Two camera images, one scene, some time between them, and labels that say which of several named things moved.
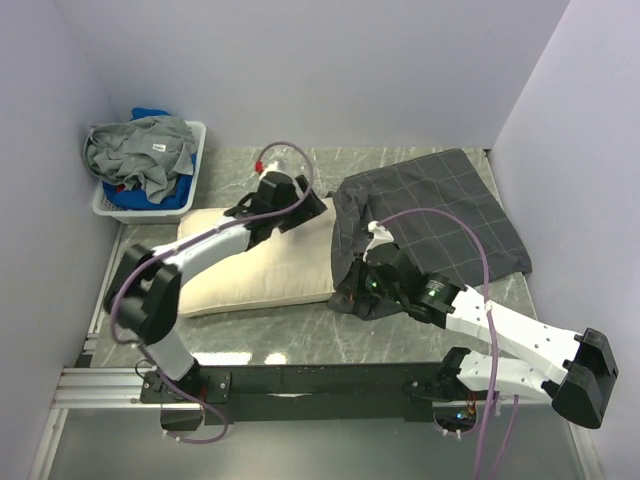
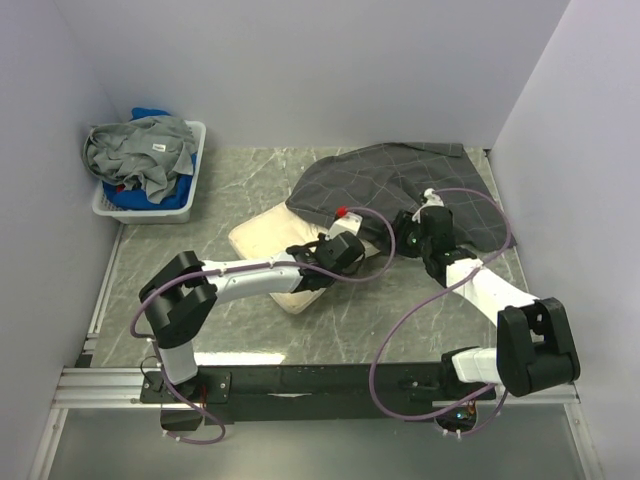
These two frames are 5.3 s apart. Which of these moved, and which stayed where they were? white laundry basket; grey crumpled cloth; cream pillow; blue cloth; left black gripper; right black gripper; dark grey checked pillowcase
Moved: right black gripper; left black gripper; cream pillow; dark grey checked pillowcase
Stayed: blue cloth; white laundry basket; grey crumpled cloth
